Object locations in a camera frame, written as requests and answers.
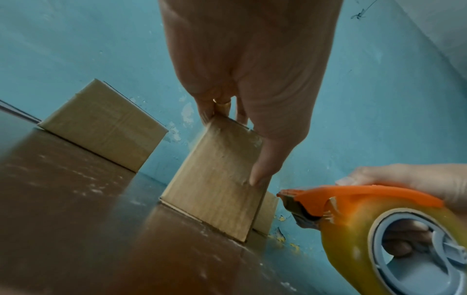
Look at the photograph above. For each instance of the person's left hand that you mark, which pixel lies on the person's left hand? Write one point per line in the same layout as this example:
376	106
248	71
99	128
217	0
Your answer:
262	57

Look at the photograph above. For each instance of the person's right hand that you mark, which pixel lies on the person's right hand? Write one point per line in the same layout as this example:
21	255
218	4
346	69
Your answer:
430	178

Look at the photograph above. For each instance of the orange tape dispenser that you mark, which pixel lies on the orange tape dispenser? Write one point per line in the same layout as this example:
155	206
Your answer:
365	193

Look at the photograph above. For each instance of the yellowish clear tape roll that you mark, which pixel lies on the yellowish clear tape roll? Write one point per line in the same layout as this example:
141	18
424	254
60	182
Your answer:
346	253

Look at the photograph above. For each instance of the large brown cardboard box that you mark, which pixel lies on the large brown cardboard box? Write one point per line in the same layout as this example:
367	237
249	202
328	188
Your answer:
215	187

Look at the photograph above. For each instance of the small brown cardboard box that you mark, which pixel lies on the small brown cardboard box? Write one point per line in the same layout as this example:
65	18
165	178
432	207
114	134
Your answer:
268	213

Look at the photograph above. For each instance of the cardboard box with dark edge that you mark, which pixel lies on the cardboard box with dark edge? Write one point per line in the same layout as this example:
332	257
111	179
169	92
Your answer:
105	126

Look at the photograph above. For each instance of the dark brown wooden table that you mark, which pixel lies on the dark brown wooden table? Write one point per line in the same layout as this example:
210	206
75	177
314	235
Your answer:
73	216

